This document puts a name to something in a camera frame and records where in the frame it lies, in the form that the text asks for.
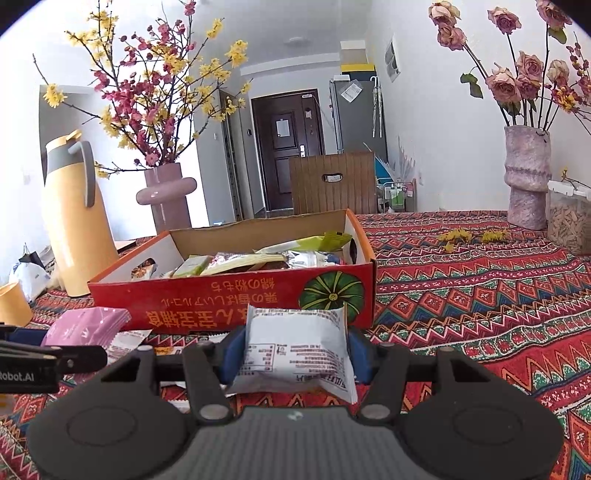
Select white wall panel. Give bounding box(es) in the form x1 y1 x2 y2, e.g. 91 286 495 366
385 34 400 81

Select textured pink vase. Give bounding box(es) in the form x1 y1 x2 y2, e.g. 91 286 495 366
503 126 552 230

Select dried pink roses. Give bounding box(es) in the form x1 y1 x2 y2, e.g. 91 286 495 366
428 0 573 130

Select wooden chair back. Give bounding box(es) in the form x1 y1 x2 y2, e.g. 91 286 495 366
289 151 377 215

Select red cardboard box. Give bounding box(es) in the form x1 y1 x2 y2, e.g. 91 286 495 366
88 209 377 332

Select grey refrigerator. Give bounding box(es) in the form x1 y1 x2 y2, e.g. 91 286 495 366
329 76 389 155

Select rack with bottles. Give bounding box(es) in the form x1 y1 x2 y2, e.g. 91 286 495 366
376 180 416 213

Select dark brown door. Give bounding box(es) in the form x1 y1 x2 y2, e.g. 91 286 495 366
250 89 324 217

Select clear plastic food container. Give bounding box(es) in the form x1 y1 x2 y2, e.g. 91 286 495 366
547 180 591 256

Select white box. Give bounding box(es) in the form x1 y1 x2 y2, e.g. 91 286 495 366
341 41 368 65

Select yellow mug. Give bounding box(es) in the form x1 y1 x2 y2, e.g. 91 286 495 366
0 281 34 326

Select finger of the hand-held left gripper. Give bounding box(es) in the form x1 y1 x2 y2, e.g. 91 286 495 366
0 324 49 350
46 345 108 370

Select white snack packet black print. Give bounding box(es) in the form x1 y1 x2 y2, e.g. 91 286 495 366
225 304 360 403

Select yellow-green snack packet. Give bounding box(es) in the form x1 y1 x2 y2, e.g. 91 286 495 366
256 231 354 254

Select smooth pink vase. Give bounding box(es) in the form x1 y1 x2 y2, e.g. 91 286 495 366
136 162 197 234

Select white plastic bag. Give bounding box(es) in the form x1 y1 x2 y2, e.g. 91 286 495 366
9 261 51 303

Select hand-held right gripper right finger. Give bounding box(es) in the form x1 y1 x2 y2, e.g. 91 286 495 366
348 327 490 423

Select red silver foil snack packet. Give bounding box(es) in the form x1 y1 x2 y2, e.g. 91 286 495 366
286 249 345 269

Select pink snack packet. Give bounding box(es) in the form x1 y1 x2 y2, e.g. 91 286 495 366
41 308 132 347

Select pile of snack packets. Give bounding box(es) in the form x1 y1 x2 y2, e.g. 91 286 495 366
131 240 347 280

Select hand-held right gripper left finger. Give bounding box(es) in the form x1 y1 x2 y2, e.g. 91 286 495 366
99 329 245 423

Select yellow thermos jug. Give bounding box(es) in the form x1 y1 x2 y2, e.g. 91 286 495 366
41 130 120 297

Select pink and yellow flower branches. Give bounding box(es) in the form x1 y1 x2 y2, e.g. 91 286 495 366
32 0 254 178

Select white snack wrapper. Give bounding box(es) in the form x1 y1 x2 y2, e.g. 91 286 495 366
108 330 153 365

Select white folded umbrella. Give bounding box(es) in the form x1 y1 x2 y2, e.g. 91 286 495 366
372 76 385 138

